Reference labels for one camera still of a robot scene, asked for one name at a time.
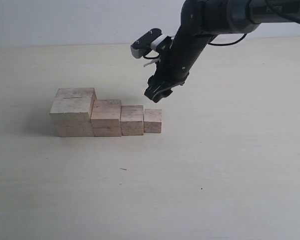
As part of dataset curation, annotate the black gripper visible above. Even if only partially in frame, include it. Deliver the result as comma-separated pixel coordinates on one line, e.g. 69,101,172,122
144,24,217,103

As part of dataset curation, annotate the smallest wooden cube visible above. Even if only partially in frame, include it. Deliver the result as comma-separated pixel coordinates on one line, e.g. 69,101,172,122
144,109,162,134

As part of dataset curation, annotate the third largest wooden cube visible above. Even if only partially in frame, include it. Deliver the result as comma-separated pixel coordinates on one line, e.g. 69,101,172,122
120,105,144,136

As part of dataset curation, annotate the second largest wooden cube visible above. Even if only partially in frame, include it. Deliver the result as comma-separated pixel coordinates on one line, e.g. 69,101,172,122
90,99,122,137

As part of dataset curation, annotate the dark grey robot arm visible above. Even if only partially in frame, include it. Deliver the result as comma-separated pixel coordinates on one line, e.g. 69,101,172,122
144,0,300,103

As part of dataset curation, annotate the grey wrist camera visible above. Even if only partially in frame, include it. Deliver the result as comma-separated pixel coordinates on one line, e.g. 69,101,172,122
130,28,172,59

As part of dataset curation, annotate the black cable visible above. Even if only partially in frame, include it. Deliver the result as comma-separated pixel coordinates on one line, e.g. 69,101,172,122
142,32,248,61

